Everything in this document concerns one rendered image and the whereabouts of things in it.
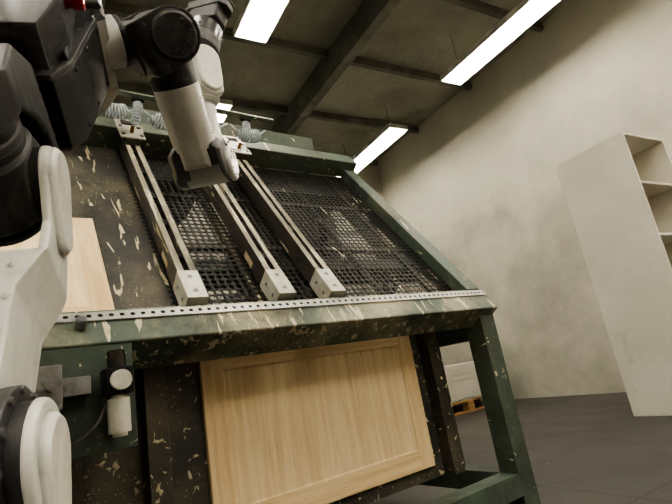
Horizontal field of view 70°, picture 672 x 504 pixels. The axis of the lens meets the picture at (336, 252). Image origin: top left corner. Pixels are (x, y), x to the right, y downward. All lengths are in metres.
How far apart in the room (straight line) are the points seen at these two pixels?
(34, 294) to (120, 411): 0.60
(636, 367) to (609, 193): 1.32
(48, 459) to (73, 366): 0.74
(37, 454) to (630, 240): 4.00
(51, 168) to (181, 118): 0.38
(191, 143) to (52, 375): 0.55
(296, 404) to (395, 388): 0.45
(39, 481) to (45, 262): 0.25
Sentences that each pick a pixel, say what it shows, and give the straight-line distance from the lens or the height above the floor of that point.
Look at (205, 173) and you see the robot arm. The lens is 1.08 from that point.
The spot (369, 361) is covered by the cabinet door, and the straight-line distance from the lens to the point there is 1.92.
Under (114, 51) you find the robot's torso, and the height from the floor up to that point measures 1.25.
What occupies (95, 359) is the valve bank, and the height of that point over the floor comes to 0.78.
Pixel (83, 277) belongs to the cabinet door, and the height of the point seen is 1.03.
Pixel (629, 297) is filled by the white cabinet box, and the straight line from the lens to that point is 4.22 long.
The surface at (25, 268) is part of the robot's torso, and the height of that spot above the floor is 0.82.
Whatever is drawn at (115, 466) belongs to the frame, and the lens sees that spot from 1.55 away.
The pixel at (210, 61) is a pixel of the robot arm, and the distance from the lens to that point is 1.21.
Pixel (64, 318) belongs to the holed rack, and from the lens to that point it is 1.33.
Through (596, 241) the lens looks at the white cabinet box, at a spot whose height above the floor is 1.33.
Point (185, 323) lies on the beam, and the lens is 1.36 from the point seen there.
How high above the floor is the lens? 0.64
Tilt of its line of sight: 15 degrees up
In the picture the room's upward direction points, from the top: 10 degrees counter-clockwise
